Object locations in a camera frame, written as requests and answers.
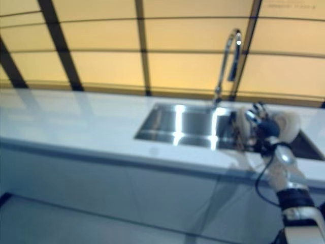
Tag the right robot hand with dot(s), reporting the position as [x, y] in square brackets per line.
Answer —
[269, 128]

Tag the chrome gooseneck kitchen faucet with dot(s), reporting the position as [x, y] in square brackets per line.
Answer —
[235, 63]

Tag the stainless steel sink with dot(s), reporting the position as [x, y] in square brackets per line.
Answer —
[195, 127]

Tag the white cabinet door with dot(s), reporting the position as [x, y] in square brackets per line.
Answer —
[241, 198]
[63, 172]
[177, 190]

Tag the yellow panelled window screen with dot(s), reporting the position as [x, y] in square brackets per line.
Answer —
[101, 50]

